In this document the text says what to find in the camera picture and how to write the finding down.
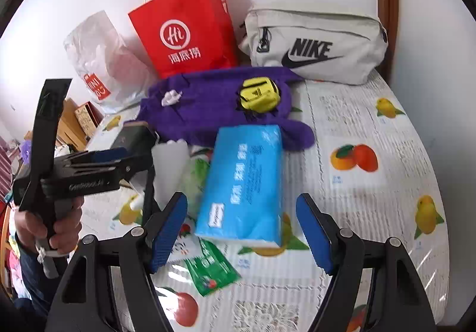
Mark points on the green packet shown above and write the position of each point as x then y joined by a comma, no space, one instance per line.
210,269

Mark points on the white foam piece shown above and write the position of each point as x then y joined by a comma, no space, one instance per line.
171,98

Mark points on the blue tissue pack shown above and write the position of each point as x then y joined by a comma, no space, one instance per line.
241,187

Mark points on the white plastic bag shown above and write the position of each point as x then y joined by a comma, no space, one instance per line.
96,49

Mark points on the person's left hand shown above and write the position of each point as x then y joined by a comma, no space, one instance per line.
67,231

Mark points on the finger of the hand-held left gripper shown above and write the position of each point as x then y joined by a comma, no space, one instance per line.
128,170
106,155

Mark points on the dark green tin box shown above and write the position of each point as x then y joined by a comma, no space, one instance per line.
137,135

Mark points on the yellow black small pouch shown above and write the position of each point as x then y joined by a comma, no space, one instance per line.
256,98

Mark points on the cabbage print tissue packet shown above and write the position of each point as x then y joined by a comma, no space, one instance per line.
195,183

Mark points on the white knit glove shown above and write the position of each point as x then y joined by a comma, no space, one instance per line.
167,172

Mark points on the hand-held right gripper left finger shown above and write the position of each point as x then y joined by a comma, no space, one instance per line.
169,231

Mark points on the person's left forearm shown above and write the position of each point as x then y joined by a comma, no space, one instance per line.
31,280

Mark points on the red paper bag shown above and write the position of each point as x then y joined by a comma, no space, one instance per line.
178,12

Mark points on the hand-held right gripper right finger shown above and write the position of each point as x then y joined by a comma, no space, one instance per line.
314,231

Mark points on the fruit print tablecloth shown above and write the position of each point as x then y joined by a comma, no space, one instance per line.
372,198

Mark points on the brown patterned box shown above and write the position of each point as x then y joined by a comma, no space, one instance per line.
87,118

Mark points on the purple fleece cloth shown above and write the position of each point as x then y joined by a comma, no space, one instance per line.
208,105

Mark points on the beige waist bag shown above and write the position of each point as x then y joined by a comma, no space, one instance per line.
334,27

